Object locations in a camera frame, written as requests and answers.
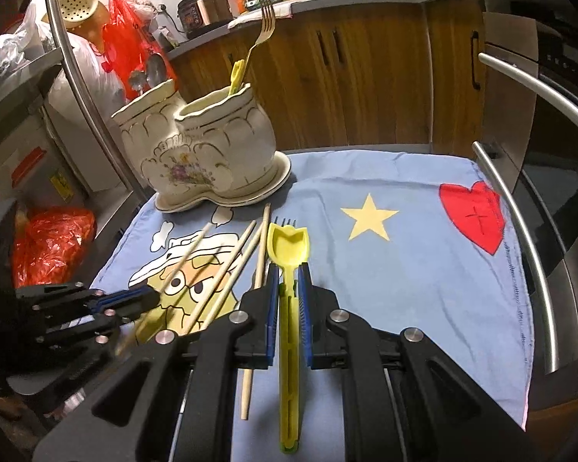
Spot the cream ceramic utensil holder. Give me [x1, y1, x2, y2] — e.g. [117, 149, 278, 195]
[111, 79, 276, 204]

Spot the red plastic bag hanging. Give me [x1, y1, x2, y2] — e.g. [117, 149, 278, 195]
[102, 0, 177, 101]

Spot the silver fork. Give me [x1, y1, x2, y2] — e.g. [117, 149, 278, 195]
[273, 217, 296, 228]

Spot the small dark silver spoon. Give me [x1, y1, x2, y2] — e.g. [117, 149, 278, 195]
[128, 70, 148, 96]

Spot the gold colander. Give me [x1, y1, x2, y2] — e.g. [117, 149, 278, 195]
[58, 0, 109, 43]

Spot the cream ceramic holder saucer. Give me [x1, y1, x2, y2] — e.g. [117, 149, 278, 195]
[154, 150, 291, 214]

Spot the large silver spoon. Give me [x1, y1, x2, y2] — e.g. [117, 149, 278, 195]
[146, 53, 168, 88]

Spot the red plastic bag lower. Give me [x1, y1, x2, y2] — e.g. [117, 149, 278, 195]
[12, 206, 97, 289]

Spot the wooden chopstick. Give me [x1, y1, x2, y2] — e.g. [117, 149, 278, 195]
[183, 220, 257, 335]
[200, 225, 263, 331]
[240, 203, 271, 420]
[114, 221, 214, 355]

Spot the metal shelf rack pole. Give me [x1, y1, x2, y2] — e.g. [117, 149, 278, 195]
[44, 0, 150, 203]

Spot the stainless oven handle bar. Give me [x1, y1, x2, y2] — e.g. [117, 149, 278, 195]
[470, 140, 561, 377]

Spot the white dish towel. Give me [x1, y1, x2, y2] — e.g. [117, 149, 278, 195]
[227, 0, 300, 30]

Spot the blue cartoon cloth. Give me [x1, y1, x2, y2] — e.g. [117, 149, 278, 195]
[92, 150, 534, 424]

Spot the yellow green tulip utensil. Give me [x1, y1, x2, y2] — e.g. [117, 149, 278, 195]
[229, 60, 245, 96]
[267, 223, 310, 454]

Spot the gold fork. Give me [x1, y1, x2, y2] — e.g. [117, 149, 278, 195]
[243, 0, 276, 78]

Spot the electric pressure cooker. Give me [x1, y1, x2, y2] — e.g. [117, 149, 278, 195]
[177, 0, 234, 40]

